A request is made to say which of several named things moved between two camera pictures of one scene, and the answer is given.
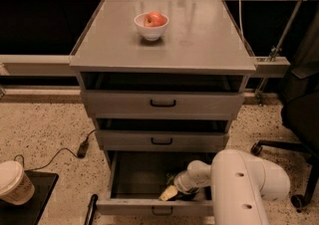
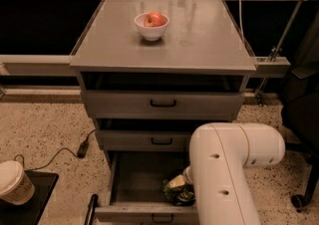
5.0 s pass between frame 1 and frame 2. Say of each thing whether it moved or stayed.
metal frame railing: stayed
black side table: stayed
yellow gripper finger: moved
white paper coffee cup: stayed
